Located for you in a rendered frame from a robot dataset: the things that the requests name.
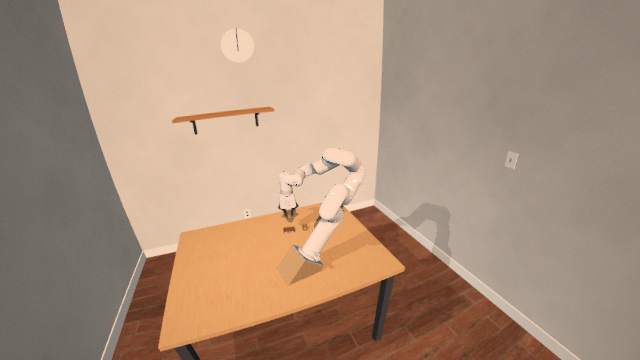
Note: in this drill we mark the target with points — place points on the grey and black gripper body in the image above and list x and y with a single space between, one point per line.
287 201

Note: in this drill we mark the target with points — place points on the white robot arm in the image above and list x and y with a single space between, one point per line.
332 158

